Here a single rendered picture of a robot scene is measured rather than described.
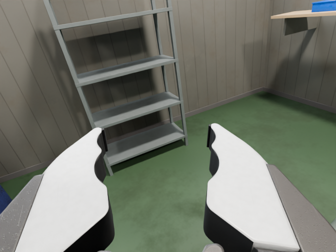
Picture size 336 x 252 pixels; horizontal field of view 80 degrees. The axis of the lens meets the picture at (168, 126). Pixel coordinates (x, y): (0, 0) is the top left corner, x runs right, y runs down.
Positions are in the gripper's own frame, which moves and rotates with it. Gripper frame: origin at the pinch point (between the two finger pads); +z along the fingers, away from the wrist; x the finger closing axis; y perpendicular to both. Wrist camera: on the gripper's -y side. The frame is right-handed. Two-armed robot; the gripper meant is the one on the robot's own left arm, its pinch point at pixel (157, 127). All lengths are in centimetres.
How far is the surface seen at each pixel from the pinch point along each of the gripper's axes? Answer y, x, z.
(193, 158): 154, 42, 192
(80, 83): 51, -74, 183
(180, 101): 88, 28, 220
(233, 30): 17, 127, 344
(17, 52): 29, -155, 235
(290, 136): 136, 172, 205
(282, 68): 78, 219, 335
